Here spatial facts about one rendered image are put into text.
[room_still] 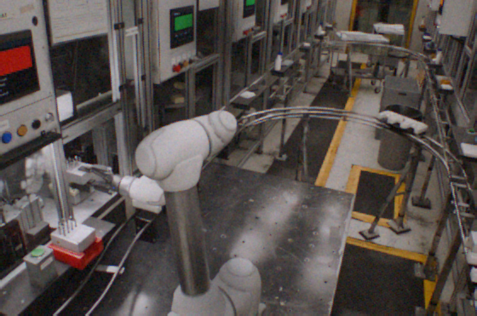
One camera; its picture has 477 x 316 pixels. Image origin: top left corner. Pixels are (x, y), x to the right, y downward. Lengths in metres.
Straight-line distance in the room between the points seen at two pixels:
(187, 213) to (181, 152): 0.20
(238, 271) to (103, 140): 1.01
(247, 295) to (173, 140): 0.65
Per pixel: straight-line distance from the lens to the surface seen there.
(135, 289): 1.80
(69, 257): 1.58
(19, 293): 1.57
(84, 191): 2.00
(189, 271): 1.29
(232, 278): 1.45
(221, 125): 1.16
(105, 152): 2.11
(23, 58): 1.37
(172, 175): 1.10
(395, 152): 4.32
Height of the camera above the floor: 1.96
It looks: 25 degrees down
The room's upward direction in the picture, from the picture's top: 3 degrees clockwise
